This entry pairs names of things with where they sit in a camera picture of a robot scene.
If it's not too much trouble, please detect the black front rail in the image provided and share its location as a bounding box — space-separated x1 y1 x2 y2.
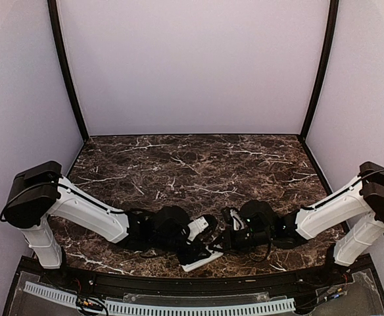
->
55 267 331 297

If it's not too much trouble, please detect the white slotted cable duct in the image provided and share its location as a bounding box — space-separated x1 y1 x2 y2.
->
23 281 296 315

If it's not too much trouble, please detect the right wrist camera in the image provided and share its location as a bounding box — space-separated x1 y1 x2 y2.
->
221 207 245 230

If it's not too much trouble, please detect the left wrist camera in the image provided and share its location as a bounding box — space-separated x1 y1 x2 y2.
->
187 214 218 242

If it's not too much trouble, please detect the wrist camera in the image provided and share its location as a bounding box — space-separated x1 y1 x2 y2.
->
221 207 245 230
187 214 218 242

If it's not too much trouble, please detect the left black frame post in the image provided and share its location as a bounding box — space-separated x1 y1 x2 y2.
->
47 0 89 142

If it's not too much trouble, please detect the right black frame post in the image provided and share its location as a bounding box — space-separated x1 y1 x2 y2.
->
299 0 339 143

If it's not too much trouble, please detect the white remote control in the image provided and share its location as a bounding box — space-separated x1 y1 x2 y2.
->
181 251 224 273

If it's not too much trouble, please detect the black frame post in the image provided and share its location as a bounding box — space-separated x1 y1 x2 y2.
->
47 0 89 142
299 0 339 143

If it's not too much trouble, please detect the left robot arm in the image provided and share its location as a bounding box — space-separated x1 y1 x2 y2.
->
0 161 212 287

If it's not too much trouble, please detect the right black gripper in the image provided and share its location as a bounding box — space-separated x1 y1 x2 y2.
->
208 226 273 255

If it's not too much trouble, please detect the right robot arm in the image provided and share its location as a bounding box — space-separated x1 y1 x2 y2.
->
209 161 384 286

